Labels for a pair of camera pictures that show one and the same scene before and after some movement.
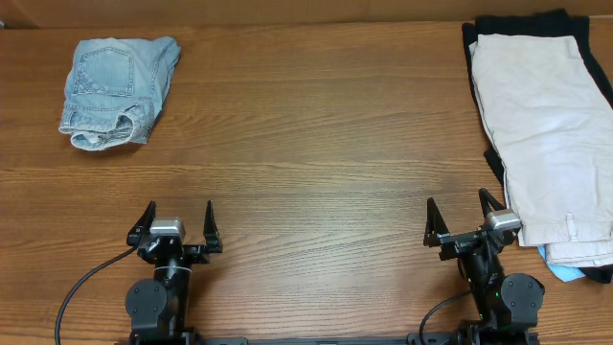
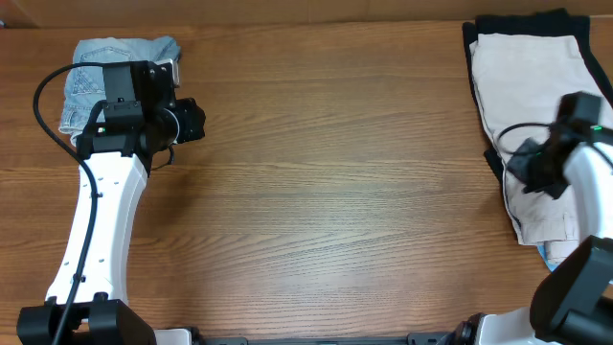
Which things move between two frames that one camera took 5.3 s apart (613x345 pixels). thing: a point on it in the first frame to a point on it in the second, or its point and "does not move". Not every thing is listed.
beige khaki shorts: x=555 y=127 does not move
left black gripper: x=174 y=249 to x=154 y=77
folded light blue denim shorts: x=114 y=88 does not move
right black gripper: x=466 y=241 to x=525 y=156
